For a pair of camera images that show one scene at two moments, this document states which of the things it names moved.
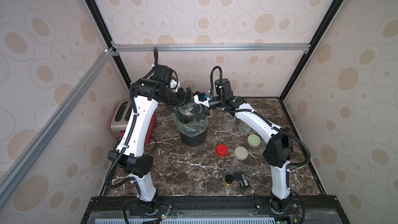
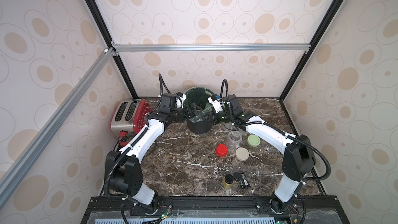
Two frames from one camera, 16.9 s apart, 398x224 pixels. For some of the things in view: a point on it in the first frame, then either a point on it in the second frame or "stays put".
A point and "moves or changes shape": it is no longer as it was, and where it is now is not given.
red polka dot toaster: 121,114 stays put
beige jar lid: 241,153 stays put
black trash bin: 195,140 -> 199,127
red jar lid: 222,150 stays put
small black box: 243,182 stays put
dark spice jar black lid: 238,179 stays put
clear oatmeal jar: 243,128 moves or changes shape
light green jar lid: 253,140 stays put
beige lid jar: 190,109 moves or changes shape
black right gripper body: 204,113 -> 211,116
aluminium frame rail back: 290,47 stays put
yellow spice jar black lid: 228,182 stays put
